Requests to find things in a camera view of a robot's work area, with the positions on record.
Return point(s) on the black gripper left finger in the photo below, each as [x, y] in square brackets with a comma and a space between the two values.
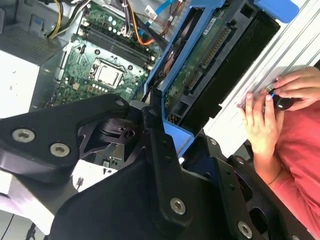
[37, 125]

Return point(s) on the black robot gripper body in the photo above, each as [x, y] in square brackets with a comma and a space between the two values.
[120, 212]

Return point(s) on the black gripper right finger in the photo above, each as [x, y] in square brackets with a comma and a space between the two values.
[232, 197]

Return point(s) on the round black tool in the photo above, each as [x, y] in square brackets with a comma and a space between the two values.
[283, 103]

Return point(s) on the hard disk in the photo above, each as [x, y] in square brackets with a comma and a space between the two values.
[240, 75]

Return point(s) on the person left hand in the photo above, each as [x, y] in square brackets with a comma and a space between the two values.
[262, 125]

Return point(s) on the person right hand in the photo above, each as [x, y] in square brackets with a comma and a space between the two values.
[305, 85]

